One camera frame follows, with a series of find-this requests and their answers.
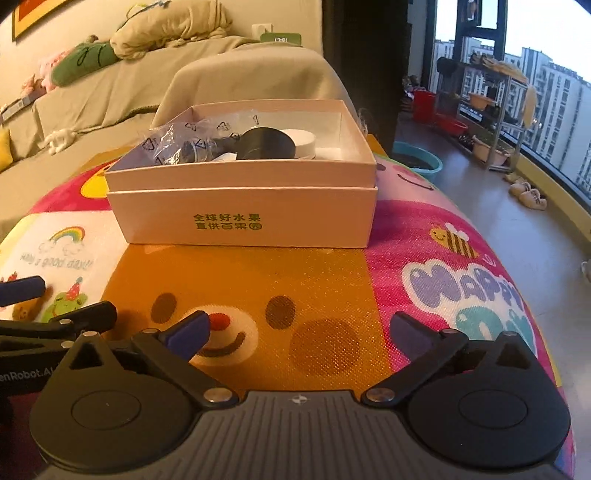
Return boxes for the white round jar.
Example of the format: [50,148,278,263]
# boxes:
[281,128,317,161]

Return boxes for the pink cardboard box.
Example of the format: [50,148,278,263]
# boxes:
[103,99,380,249]

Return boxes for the framed wall picture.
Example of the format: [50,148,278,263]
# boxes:
[11,0,54,42]

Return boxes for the colourful cartoon printed mat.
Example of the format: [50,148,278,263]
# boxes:
[0,138,578,480]

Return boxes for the beige covered sofa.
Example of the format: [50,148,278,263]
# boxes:
[0,34,359,228]

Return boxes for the pink basin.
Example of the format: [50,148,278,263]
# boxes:
[469,138,494,164]

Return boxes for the yellow cushion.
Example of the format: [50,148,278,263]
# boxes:
[0,126,15,173]

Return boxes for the long flat box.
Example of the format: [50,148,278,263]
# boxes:
[0,89,48,124]

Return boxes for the green box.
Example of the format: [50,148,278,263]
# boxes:
[259,31,304,49]

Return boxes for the clear plastic bag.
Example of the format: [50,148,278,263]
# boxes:
[138,117,241,166]

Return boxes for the white tasselled plush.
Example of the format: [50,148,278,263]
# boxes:
[45,128,83,156]

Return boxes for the blue basin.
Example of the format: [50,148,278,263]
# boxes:
[392,141,444,184]

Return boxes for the dark curtain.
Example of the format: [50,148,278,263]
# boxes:
[321,0,412,140]

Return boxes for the green plush toy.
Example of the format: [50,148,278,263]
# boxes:
[50,40,122,88]

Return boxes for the pink plush toy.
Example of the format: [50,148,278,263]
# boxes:
[20,48,64,93]

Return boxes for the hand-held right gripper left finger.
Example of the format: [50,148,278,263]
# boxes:
[67,311,235,410]

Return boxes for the black metal shelf rack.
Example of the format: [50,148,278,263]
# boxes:
[436,0,539,172]

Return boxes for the red bucket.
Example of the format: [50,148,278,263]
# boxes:
[412,89,438,123]

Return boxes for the beige bundled blanket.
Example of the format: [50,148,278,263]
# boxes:
[109,0,232,60]

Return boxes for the red basin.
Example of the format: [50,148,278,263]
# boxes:
[433,113,468,136]

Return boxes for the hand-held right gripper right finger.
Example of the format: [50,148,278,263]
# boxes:
[361,311,533,408]

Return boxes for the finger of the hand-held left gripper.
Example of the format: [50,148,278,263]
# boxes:
[0,275,47,309]
[0,300,118,345]

